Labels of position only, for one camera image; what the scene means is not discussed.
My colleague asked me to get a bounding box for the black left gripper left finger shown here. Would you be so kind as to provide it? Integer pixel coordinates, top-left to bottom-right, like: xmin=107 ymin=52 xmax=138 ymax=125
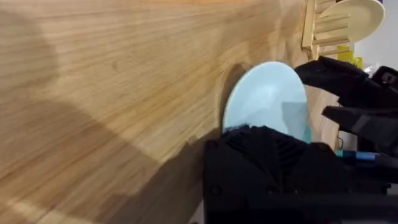
xmin=203 ymin=125 xmax=284 ymax=224

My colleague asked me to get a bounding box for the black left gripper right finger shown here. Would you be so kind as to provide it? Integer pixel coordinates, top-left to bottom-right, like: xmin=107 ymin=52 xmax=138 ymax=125
xmin=275 ymin=136 xmax=391 ymax=195

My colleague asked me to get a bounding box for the light blue plate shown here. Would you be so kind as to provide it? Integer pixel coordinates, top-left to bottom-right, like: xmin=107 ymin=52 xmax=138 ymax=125
xmin=221 ymin=60 xmax=312 ymax=144

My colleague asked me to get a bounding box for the wooden peg dish rack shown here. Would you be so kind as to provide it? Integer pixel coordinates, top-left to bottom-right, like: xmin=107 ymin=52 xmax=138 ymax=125
xmin=300 ymin=0 xmax=353 ymax=60

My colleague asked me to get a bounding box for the blue pen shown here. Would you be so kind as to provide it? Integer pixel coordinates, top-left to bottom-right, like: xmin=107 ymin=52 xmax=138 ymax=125
xmin=335 ymin=149 xmax=377 ymax=161

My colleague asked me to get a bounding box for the yellow block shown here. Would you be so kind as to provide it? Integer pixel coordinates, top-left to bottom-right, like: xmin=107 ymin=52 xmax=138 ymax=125
xmin=336 ymin=45 xmax=364 ymax=70

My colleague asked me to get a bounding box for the cream plate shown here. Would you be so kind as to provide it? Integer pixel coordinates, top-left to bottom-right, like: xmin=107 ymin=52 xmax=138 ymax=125
xmin=316 ymin=0 xmax=386 ymax=44

